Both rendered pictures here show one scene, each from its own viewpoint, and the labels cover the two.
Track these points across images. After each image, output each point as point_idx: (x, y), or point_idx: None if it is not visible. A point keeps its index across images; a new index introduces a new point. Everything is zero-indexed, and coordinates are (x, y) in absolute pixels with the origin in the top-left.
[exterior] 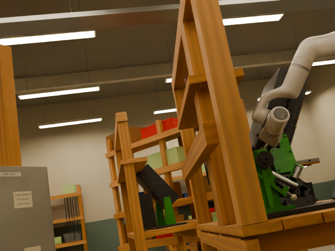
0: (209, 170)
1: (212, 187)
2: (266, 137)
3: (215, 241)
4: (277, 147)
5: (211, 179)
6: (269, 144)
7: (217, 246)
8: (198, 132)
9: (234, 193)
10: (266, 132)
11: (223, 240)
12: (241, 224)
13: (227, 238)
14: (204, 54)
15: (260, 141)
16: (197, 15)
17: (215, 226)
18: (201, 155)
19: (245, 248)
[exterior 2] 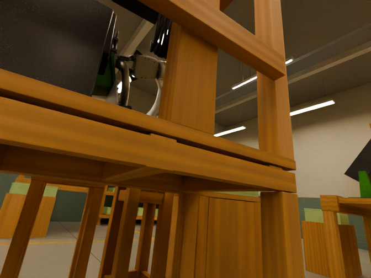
0: (194, 48)
1: (189, 68)
2: (150, 67)
3: (67, 131)
4: (132, 78)
5: (195, 60)
6: (136, 70)
7: (75, 145)
8: (257, 37)
9: (290, 132)
10: (164, 68)
11: (189, 151)
12: (292, 158)
13: (224, 156)
14: (279, 26)
15: (130, 57)
16: (279, 3)
17: (133, 111)
18: (242, 48)
19: (292, 180)
